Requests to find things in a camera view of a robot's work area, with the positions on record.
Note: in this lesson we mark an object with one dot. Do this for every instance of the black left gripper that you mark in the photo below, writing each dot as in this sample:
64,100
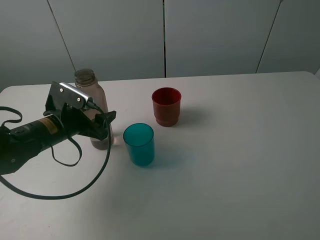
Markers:
74,121

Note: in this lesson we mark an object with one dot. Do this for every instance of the teal translucent cup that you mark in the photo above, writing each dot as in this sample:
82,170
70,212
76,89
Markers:
139,141

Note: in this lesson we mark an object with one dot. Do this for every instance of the clear plastic water bottle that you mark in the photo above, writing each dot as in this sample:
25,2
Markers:
86,81

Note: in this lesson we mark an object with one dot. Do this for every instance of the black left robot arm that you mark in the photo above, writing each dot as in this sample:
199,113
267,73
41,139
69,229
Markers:
20,144

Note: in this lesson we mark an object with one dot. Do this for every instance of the red plastic cup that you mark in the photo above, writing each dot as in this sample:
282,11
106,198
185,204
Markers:
166,106

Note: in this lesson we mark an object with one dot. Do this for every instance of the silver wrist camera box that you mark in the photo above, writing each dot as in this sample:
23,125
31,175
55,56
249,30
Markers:
75,97

